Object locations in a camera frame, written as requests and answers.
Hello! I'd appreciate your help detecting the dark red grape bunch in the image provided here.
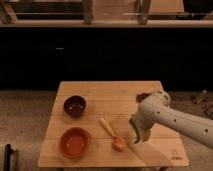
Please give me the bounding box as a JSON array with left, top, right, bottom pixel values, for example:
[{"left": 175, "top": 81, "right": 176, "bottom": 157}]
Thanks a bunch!
[{"left": 136, "top": 93, "right": 150, "bottom": 103}]

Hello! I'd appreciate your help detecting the orange bowl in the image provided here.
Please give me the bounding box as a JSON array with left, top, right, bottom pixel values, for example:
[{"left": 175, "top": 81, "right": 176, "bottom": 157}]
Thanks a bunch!
[{"left": 59, "top": 127, "right": 91, "bottom": 159}]

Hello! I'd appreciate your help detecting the wooden table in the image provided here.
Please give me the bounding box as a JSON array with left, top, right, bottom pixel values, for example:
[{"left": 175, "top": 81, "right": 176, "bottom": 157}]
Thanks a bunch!
[{"left": 38, "top": 81, "right": 189, "bottom": 168}]

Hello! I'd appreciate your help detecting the wooden shelf frame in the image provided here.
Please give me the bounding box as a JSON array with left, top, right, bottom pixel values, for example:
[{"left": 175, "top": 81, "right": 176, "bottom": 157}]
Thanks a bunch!
[{"left": 0, "top": 0, "right": 213, "bottom": 28}]

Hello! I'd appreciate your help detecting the orange spoon with yellow handle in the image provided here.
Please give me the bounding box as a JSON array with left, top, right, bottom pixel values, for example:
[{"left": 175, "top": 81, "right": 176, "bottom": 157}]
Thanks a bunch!
[{"left": 99, "top": 118, "right": 126, "bottom": 152}]

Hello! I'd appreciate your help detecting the dark purple bowl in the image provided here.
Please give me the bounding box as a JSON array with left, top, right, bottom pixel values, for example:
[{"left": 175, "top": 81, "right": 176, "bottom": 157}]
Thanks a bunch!
[{"left": 63, "top": 95, "right": 86, "bottom": 118}]

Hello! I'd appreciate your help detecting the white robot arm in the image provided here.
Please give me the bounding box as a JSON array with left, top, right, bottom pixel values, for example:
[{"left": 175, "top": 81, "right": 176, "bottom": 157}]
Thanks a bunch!
[{"left": 130, "top": 91, "right": 213, "bottom": 149}]

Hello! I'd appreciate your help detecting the black object at floor left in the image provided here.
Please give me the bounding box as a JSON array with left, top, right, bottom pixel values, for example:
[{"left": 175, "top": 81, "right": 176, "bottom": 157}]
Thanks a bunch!
[{"left": 3, "top": 144, "right": 14, "bottom": 171}]

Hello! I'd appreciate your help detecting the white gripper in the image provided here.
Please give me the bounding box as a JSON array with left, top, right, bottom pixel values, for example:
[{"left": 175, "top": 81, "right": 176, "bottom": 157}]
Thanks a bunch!
[{"left": 133, "top": 113, "right": 154, "bottom": 142}]

